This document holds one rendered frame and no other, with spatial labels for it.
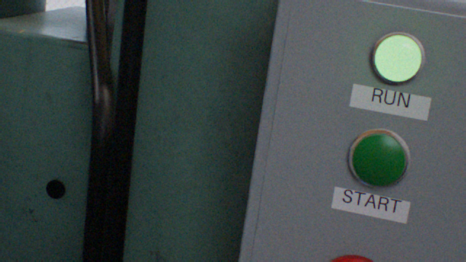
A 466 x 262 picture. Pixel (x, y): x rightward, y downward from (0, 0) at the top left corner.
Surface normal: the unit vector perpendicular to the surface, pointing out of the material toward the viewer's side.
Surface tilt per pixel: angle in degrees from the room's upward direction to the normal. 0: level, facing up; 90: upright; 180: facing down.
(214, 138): 90
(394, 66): 94
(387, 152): 88
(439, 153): 90
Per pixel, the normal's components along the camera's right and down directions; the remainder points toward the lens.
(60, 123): -0.23, 0.20
